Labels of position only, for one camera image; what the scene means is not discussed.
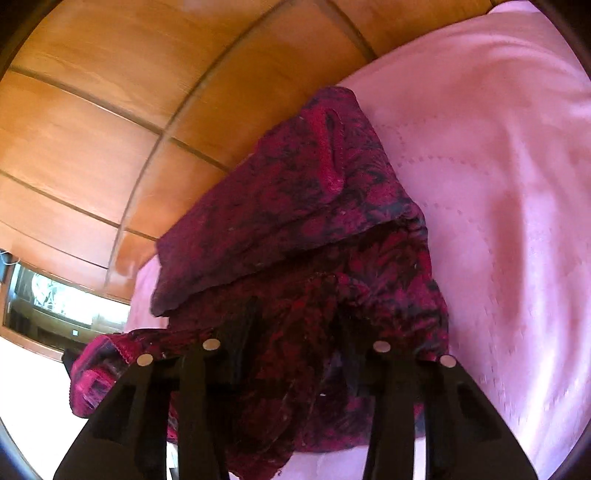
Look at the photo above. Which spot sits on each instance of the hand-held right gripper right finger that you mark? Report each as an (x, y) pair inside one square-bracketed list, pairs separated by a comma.
[(397, 392)]

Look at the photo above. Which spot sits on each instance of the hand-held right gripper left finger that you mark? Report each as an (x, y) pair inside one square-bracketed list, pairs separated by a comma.
[(201, 383)]

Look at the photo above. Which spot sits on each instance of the dark red floral sweater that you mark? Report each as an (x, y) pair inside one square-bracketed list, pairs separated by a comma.
[(295, 221)]

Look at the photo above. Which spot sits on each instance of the pink blanket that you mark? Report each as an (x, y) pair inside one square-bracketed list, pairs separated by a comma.
[(508, 184)]

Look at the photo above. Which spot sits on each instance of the wooden wardrobe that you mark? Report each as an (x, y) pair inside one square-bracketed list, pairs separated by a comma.
[(92, 138)]

